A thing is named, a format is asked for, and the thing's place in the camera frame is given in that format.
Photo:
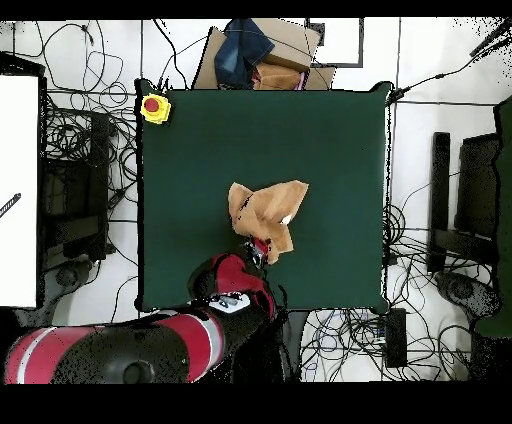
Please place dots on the tan terry towel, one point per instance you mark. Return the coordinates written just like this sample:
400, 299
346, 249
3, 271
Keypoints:
268, 208

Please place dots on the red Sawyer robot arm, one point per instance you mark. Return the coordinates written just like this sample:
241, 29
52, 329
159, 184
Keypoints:
236, 276

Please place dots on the black flat bar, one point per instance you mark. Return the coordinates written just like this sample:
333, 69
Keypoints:
440, 172

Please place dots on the dark green table cloth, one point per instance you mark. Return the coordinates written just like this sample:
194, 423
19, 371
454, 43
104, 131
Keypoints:
200, 160

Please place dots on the yellow emergency stop button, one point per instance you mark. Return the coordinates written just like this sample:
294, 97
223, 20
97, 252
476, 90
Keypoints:
160, 116

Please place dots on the black power box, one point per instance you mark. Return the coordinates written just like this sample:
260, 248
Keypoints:
396, 340

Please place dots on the brown folded cloth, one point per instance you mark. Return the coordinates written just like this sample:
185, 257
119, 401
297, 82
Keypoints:
276, 78

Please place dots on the pink cloth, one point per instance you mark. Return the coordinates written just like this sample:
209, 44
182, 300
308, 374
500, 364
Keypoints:
302, 80

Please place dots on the black equipment rack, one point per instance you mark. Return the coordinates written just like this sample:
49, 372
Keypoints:
76, 192

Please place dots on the blue jeans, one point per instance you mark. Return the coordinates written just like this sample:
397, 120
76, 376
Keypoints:
240, 52

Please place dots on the black round knob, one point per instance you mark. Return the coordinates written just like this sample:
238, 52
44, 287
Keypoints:
66, 276
460, 290

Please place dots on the brown cardboard box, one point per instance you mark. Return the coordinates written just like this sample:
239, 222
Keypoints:
288, 44

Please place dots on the dark grey stand base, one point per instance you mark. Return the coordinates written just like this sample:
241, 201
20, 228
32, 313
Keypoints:
56, 296
472, 296

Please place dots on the black panel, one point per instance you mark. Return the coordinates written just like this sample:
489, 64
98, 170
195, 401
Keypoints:
478, 184

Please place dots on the dark green fabric panel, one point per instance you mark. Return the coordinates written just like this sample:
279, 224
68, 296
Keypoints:
506, 200

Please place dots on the striped black rod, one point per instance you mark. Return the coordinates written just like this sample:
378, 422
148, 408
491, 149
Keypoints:
11, 203

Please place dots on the white panel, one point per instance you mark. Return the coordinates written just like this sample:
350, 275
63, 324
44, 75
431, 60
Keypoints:
18, 160

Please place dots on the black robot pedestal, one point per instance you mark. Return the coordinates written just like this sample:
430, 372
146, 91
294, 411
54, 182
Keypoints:
294, 344

